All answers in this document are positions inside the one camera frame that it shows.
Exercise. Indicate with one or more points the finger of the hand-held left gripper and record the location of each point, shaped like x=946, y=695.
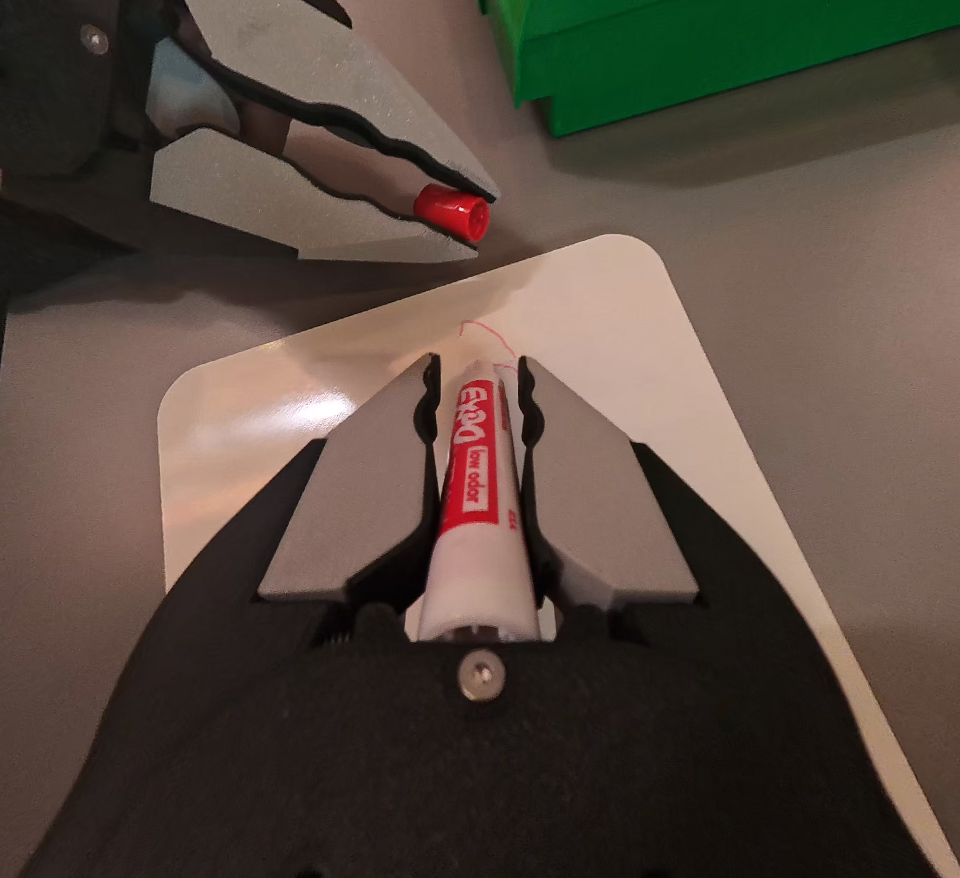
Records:
x=337, y=68
x=247, y=203

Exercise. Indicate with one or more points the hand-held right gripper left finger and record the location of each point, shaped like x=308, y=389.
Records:
x=352, y=511

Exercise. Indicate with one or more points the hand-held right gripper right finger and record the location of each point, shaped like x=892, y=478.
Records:
x=607, y=511

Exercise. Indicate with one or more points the red dry erase marker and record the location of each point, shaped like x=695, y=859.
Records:
x=480, y=556

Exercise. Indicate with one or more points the red marker cap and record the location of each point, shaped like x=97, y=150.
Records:
x=450, y=211

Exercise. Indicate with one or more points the white whiteboard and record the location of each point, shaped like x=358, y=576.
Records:
x=600, y=308

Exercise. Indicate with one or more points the green plastic bin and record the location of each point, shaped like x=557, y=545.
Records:
x=712, y=8

